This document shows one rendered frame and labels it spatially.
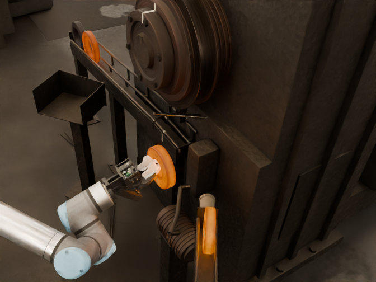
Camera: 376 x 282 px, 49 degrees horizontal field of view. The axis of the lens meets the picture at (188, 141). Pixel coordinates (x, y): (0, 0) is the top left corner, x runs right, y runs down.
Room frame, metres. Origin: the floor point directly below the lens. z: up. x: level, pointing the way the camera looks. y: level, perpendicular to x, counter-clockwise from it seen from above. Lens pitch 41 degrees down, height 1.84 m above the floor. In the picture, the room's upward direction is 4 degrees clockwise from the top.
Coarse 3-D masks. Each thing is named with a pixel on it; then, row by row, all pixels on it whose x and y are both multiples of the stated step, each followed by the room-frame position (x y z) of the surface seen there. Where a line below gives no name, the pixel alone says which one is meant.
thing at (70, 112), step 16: (48, 80) 1.65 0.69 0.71; (64, 80) 1.72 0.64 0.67; (80, 80) 1.69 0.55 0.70; (48, 96) 1.63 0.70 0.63; (64, 96) 1.69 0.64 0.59; (80, 96) 1.69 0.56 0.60; (96, 96) 1.57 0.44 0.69; (48, 112) 1.55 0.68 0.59; (64, 112) 1.55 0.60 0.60; (80, 112) 1.55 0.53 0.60; (96, 112) 1.56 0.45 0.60; (80, 128) 1.55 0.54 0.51; (80, 144) 1.55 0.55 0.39; (80, 160) 1.56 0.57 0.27; (80, 176) 1.57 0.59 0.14; (80, 192) 1.56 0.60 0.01
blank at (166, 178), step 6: (150, 150) 1.03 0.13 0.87; (156, 150) 1.00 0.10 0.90; (162, 150) 1.00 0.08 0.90; (150, 156) 1.03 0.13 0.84; (156, 156) 1.00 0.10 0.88; (162, 156) 0.98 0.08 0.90; (168, 156) 0.98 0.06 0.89; (162, 162) 0.96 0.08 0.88; (168, 162) 0.96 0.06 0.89; (162, 168) 0.96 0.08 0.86; (168, 168) 0.95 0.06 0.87; (174, 168) 0.96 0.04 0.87; (162, 174) 0.96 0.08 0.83; (168, 174) 0.94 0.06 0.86; (174, 174) 0.95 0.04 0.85; (156, 180) 0.99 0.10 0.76; (162, 180) 0.96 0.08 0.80; (168, 180) 0.93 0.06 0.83; (174, 180) 0.94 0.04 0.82; (162, 186) 0.96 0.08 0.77; (168, 186) 0.93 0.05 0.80
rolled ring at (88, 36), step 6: (84, 36) 2.11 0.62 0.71; (90, 36) 2.05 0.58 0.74; (84, 42) 2.13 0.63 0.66; (90, 42) 2.04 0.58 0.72; (96, 42) 2.04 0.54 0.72; (84, 48) 2.13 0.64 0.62; (90, 48) 2.13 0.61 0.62; (96, 48) 2.02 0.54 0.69; (90, 54) 2.10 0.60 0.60; (96, 54) 2.01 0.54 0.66; (96, 60) 2.02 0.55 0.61
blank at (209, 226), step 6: (210, 210) 0.86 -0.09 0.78; (204, 216) 0.89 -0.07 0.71; (210, 216) 0.84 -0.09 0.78; (204, 222) 0.87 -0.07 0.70; (210, 222) 0.81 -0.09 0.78; (204, 228) 0.86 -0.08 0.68; (210, 228) 0.80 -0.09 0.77; (204, 234) 0.79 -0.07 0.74; (210, 234) 0.78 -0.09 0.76; (204, 240) 0.77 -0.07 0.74; (210, 240) 0.77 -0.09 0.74; (204, 246) 0.76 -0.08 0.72; (210, 246) 0.76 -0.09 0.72; (204, 252) 0.76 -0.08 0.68; (210, 252) 0.76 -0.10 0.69
